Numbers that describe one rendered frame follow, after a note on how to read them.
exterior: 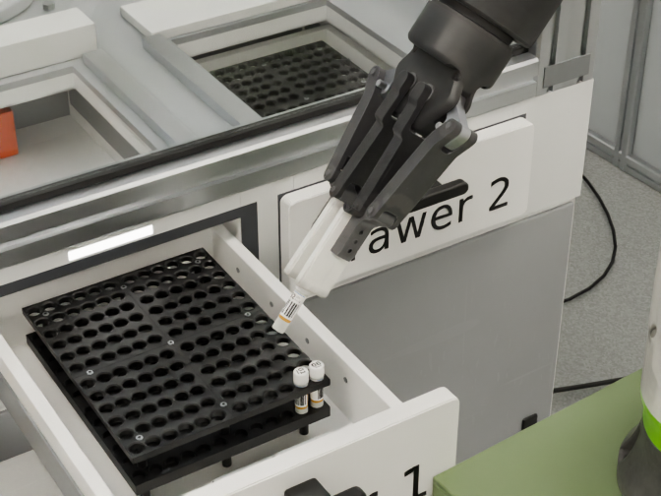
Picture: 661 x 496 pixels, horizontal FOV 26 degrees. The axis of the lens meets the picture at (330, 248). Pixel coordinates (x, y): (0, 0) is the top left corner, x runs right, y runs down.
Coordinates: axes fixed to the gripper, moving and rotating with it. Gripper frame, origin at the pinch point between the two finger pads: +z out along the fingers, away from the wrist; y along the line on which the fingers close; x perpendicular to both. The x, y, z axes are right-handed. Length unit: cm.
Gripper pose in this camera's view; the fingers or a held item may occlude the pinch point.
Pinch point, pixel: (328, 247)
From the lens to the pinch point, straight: 109.7
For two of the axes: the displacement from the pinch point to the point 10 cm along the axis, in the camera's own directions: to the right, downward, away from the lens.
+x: 7.2, 3.6, 6.0
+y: 4.4, 4.3, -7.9
